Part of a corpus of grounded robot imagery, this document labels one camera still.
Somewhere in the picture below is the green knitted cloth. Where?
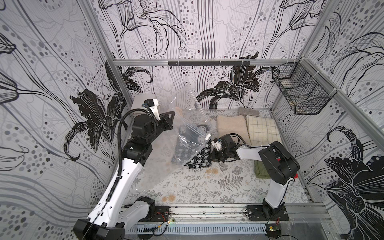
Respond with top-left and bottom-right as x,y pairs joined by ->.
254,161 -> 270,179

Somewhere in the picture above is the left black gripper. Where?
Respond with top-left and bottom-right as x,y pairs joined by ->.
142,110 -> 174,143

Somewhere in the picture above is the beige fluffy scarf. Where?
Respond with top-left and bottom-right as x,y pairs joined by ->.
217,115 -> 251,144

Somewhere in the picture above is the black wall rail strip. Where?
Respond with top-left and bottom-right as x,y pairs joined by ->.
168,61 -> 251,66

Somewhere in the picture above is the clear plastic vacuum bag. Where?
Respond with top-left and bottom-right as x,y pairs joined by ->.
130,87 -> 211,193

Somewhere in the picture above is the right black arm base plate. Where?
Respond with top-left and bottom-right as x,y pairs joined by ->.
244,204 -> 290,222

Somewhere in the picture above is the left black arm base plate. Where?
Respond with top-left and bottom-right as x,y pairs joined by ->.
142,205 -> 170,223

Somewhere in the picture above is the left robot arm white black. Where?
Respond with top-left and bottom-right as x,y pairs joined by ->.
73,109 -> 175,240

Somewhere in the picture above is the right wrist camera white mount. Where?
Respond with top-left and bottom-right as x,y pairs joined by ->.
211,139 -> 223,151

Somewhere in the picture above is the black wire wall basket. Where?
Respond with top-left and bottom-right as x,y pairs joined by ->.
272,62 -> 337,115

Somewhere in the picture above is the grey flat sponge block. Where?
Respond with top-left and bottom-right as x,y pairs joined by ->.
238,108 -> 260,117

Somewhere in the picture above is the white mini drawer unit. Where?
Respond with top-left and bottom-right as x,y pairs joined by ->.
131,94 -> 159,114

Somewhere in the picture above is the cream checked cloth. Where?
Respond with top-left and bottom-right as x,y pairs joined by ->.
246,116 -> 282,146

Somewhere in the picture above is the white cable duct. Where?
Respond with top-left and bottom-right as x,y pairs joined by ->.
125,224 -> 268,235

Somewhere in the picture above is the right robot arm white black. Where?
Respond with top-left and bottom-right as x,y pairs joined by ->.
208,133 -> 300,212

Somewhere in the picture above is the black white patterned scarf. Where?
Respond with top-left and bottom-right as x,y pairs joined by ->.
171,125 -> 212,169

